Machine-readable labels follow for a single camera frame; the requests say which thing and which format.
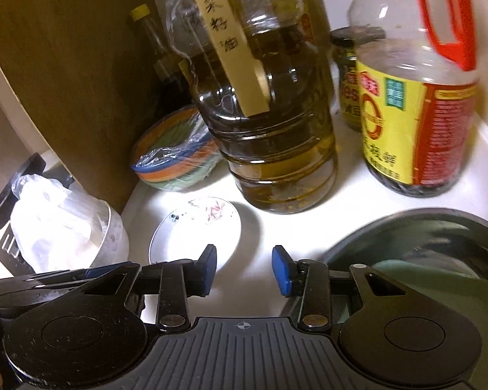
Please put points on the large metal basin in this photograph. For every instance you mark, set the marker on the large metal basin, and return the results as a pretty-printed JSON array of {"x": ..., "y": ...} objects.
[{"x": 390, "y": 227}]

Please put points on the dark sauce bottle yellow cap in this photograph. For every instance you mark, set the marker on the dark sauce bottle yellow cap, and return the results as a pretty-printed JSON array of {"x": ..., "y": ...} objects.
[{"x": 147, "y": 28}]

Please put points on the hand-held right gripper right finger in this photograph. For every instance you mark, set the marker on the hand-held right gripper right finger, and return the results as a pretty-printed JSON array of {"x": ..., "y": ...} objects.
[{"x": 282, "y": 272}]

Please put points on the large clear oil bottle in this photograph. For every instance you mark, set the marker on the large clear oil bottle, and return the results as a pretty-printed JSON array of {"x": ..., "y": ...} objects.
[{"x": 268, "y": 150}]

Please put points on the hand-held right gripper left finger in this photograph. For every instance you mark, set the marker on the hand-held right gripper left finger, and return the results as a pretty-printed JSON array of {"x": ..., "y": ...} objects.
[{"x": 207, "y": 272}]

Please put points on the stack of coloured plastic bowls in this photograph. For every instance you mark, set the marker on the stack of coloured plastic bowls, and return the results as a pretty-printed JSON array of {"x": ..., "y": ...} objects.
[{"x": 166, "y": 167}]

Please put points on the glass jar black lid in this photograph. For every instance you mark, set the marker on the glass jar black lid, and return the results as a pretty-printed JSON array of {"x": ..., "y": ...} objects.
[{"x": 347, "y": 89}]

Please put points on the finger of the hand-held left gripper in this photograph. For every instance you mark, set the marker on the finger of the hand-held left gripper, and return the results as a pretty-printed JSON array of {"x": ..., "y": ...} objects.
[{"x": 44, "y": 283}]

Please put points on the small white floral plate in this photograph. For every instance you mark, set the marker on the small white floral plate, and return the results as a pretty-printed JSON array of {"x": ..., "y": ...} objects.
[{"x": 195, "y": 231}]

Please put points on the pale green plate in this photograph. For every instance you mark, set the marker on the pale green plate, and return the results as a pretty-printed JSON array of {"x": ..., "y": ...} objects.
[{"x": 451, "y": 292}]

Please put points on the wooden cutting board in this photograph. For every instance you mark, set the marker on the wooden cutting board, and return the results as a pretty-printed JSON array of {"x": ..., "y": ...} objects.
[{"x": 65, "y": 69}]

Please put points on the white plastic bag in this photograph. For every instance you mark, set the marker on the white plastic bag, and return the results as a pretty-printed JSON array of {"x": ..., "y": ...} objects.
[{"x": 48, "y": 219}]

